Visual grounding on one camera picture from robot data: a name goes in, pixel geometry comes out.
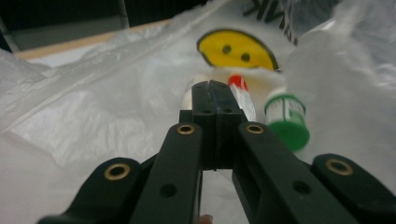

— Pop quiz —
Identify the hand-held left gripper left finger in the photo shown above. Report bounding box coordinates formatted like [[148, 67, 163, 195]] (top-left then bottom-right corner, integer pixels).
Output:
[[129, 79, 219, 224]]

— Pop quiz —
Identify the red and white tube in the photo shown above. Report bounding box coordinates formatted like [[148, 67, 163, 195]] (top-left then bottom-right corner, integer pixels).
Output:
[[226, 74, 259, 123]]

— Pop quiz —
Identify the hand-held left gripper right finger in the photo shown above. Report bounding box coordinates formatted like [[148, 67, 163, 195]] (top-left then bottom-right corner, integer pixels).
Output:
[[211, 79, 359, 224]]

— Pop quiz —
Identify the clear smiley plastic bag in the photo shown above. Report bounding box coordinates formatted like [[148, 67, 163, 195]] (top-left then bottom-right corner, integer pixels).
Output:
[[0, 0, 396, 224]]

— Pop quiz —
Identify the small green and white bottle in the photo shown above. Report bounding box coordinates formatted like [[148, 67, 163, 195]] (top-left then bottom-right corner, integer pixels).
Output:
[[262, 86, 312, 153]]

